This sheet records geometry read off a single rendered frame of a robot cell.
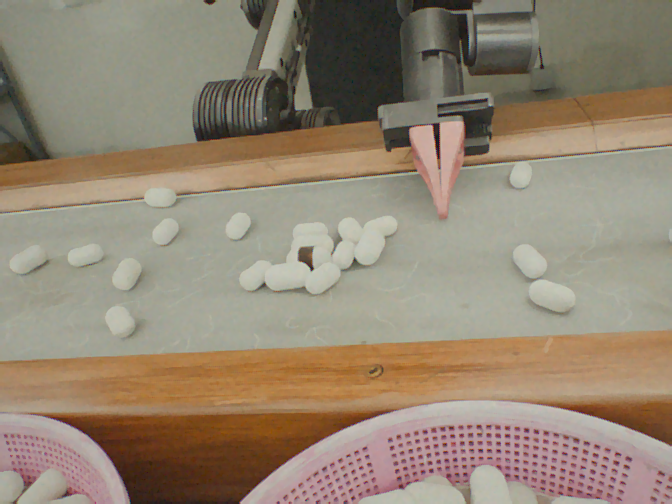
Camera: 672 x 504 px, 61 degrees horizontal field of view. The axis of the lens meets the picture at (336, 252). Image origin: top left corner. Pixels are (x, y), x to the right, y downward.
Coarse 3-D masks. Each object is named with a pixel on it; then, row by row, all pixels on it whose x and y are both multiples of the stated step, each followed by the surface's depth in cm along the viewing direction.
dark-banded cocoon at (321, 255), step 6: (318, 246) 48; (294, 252) 47; (318, 252) 47; (324, 252) 47; (288, 258) 48; (294, 258) 47; (318, 258) 47; (324, 258) 47; (330, 258) 47; (318, 264) 47
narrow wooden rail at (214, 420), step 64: (0, 384) 38; (64, 384) 37; (128, 384) 36; (192, 384) 35; (256, 384) 34; (320, 384) 33; (384, 384) 32; (448, 384) 32; (512, 384) 31; (576, 384) 30; (640, 384) 30; (128, 448) 36; (192, 448) 35; (256, 448) 34; (576, 448) 31
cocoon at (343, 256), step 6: (348, 240) 49; (342, 246) 48; (348, 246) 48; (354, 246) 48; (336, 252) 47; (342, 252) 47; (348, 252) 47; (336, 258) 47; (342, 258) 47; (348, 258) 47; (336, 264) 47; (342, 264) 47; (348, 264) 47
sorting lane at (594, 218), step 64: (256, 192) 64; (320, 192) 62; (384, 192) 59; (512, 192) 55; (576, 192) 53; (640, 192) 51; (0, 256) 61; (64, 256) 59; (128, 256) 56; (192, 256) 54; (256, 256) 52; (384, 256) 49; (448, 256) 47; (512, 256) 46; (576, 256) 44; (640, 256) 43; (0, 320) 50; (64, 320) 48; (192, 320) 45; (256, 320) 44; (320, 320) 43; (384, 320) 41; (448, 320) 40; (512, 320) 39; (576, 320) 38; (640, 320) 37
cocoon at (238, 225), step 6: (234, 216) 56; (240, 216) 56; (246, 216) 56; (234, 222) 55; (240, 222) 55; (246, 222) 56; (228, 228) 54; (234, 228) 54; (240, 228) 55; (246, 228) 55; (228, 234) 55; (234, 234) 54; (240, 234) 55
